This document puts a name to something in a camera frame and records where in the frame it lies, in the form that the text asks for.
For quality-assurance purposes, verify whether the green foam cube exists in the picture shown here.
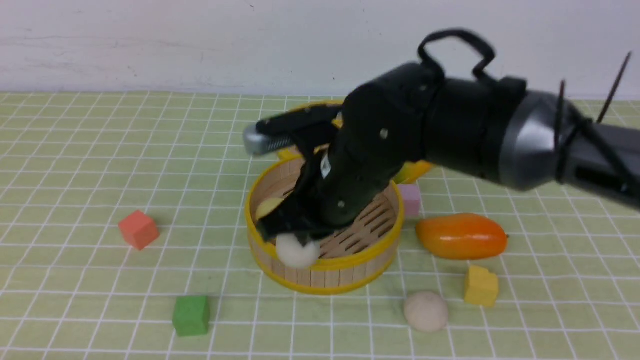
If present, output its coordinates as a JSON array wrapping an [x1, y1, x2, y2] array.
[[172, 295, 210, 337]]

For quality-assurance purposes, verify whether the white bun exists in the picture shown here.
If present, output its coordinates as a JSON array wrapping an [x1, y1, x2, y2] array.
[[275, 234, 320, 269], [403, 291, 450, 333]]

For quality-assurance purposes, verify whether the yellow toy banana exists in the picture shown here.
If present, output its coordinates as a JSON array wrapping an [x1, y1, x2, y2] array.
[[393, 161, 434, 185]]

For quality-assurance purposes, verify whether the bamboo steamer tray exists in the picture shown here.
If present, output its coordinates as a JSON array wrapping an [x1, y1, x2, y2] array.
[[244, 156, 405, 296]]

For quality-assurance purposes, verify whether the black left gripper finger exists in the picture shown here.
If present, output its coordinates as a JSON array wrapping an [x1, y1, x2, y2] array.
[[256, 165, 320, 242]]

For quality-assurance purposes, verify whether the yellow foam block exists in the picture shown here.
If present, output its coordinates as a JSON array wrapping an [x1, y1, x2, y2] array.
[[463, 264, 499, 307]]

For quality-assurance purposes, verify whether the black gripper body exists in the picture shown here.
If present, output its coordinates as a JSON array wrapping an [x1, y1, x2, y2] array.
[[244, 63, 443, 225]]

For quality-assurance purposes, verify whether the pink foam cube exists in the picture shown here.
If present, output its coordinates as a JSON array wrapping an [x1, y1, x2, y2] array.
[[397, 183, 422, 219]]

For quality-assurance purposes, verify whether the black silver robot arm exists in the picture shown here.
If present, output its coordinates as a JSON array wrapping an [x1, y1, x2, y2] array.
[[243, 63, 639, 244]]

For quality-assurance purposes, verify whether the green checkered tablecloth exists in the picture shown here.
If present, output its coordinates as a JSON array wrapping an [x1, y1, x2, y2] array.
[[0, 92, 640, 360]]

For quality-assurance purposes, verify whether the red foam cube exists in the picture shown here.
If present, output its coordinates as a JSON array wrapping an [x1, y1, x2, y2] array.
[[118, 209, 160, 251]]

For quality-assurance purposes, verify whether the yellow bun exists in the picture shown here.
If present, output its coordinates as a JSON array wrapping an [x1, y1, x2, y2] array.
[[254, 197, 284, 222]]

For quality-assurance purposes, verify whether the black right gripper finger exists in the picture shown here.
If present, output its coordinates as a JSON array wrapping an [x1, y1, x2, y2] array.
[[295, 219, 351, 247]]

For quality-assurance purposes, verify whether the black cable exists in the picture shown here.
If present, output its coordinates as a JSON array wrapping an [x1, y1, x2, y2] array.
[[417, 29, 497, 81]]

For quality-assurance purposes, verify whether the orange toy mango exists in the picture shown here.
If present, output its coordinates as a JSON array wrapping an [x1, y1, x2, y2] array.
[[414, 213, 509, 261]]

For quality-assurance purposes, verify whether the bamboo steamer lid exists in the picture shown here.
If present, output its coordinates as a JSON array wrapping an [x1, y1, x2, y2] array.
[[274, 100, 351, 162]]

